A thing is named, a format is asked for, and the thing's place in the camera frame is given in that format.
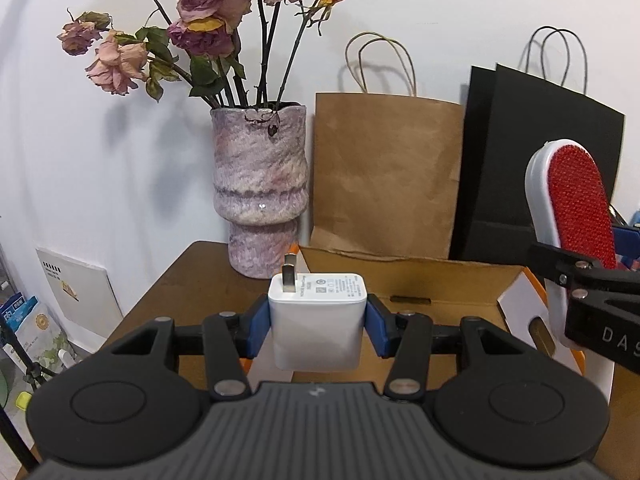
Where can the pink marbled ceramic vase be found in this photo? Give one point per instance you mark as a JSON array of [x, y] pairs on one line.
[[260, 185]]

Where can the black paper bag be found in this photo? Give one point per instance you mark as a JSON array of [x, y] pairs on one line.
[[515, 160]]

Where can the red and white lint brush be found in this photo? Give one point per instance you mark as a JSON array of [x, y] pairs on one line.
[[575, 195]]

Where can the blue and white packet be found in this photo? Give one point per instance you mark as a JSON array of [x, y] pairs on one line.
[[17, 317]]

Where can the red cardboard box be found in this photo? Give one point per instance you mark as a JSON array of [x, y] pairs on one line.
[[450, 285]]

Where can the brown paper bag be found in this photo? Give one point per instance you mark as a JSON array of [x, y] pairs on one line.
[[385, 175]]

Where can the white packet with round seal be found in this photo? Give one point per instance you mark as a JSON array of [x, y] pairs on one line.
[[42, 342]]

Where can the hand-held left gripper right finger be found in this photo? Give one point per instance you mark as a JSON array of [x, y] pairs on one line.
[[376, 330]]

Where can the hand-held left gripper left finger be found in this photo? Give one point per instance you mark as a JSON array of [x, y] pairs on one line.
[[260, 332]]

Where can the white wall charger plug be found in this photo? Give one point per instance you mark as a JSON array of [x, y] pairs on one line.
[[315, 330]]

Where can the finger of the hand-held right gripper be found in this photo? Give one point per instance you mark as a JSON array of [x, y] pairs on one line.
[[627, 241], [610, 310]]

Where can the white flat board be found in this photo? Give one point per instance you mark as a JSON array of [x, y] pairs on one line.
[[80, 292]]

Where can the black tripod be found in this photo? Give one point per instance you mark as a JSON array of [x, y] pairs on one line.
[[27, 375]]

